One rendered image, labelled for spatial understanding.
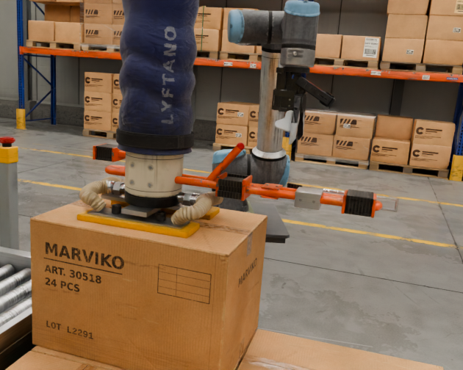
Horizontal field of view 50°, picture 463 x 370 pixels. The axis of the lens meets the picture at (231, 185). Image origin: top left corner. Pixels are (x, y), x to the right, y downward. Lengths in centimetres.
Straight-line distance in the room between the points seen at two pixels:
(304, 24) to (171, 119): 43
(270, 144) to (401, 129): 687
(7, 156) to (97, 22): 763
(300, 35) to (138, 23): 42
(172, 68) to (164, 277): 56
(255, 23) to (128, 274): 77
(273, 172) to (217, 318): 99
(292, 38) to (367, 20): 846
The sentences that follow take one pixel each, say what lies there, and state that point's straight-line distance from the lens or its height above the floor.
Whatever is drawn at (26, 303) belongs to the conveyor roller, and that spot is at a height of 55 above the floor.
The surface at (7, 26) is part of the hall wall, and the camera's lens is 1284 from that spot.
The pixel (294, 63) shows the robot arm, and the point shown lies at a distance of 133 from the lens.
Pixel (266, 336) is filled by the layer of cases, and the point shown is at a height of 54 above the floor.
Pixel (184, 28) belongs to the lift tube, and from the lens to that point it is 141.
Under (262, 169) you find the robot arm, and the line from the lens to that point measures 217.
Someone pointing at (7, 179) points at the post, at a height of 86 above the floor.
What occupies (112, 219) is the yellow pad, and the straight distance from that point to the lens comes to 144.
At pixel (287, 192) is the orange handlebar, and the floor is 108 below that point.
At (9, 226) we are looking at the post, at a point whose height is 64.
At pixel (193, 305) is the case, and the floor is 79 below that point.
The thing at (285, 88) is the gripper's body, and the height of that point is 136.
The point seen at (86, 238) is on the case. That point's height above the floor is 92.
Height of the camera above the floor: 139
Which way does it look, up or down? 13 degrees down
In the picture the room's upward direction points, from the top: 4 degrees clockwise
